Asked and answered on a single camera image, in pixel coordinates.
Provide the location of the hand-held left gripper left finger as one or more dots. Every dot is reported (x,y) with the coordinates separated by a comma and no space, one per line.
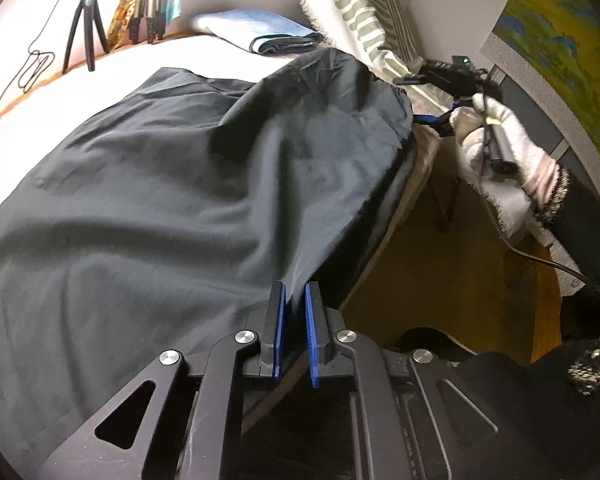
(278,330)

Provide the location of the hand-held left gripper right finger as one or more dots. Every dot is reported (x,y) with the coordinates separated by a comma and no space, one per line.
(312,335)

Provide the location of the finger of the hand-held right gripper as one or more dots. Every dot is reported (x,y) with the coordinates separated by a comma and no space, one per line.
(432,120)

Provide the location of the dark grey pants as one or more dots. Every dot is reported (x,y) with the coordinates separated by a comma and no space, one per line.
(155,185)

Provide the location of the person's right forearm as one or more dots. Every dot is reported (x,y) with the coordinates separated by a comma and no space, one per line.
(590,240)

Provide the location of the person's right hand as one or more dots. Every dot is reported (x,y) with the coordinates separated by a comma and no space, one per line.
(520,155)

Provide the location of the yellow green painting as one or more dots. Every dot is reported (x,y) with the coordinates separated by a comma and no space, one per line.
(555,35)

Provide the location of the green striped white throw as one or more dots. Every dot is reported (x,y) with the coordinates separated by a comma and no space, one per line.
(360,15)

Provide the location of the folded blue towel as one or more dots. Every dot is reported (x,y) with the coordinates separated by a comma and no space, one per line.
(260,27)

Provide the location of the person's black clothing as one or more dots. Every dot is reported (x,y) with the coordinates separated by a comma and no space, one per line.
(530,390)

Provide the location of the light blue cloth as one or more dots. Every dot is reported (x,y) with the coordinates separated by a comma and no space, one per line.
(174,7)

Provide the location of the silver tripod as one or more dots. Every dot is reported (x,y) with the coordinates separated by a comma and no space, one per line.
(152,15)

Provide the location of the orange patterned cloth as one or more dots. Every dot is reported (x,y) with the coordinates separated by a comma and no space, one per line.
(122,15)

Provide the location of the small black tripod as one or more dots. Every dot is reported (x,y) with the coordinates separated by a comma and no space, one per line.
(82,10)

